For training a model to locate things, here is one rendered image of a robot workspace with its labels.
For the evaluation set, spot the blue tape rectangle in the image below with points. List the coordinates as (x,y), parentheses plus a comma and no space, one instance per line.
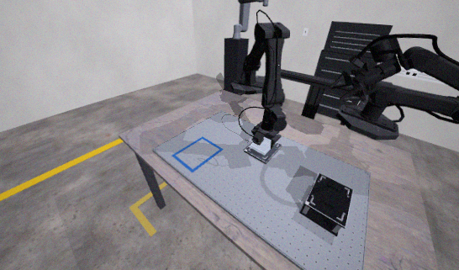
(189,168)

